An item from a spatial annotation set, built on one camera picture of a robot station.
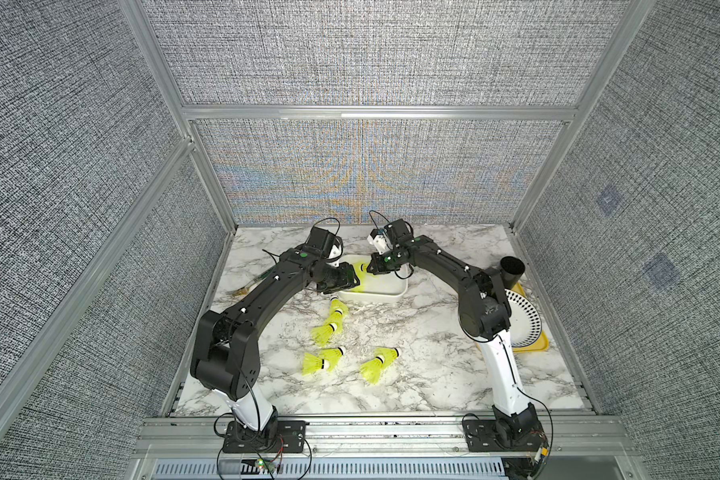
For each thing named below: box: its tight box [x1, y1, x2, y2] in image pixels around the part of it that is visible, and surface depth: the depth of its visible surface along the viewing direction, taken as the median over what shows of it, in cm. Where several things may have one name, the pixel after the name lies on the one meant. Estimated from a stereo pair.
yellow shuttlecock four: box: [310, 322, 338, 347], surface depth 92 cm
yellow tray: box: [511, 282, 550, 352], surface depth 89 cm
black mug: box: [500, 256, 526, 289], surface depth 98 cm
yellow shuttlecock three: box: [329, 295, 349, 317], surface depth 99 cm
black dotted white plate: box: [504, 289, 543, 348], surface depth 94 cm
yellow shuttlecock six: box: [374, 347, 401, 364], surface depth 87 cm
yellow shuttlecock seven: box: [360, 355, 385, 384], surface depth 85 cm
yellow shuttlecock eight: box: [301, 346, 346, 376], surface depth 85 cm
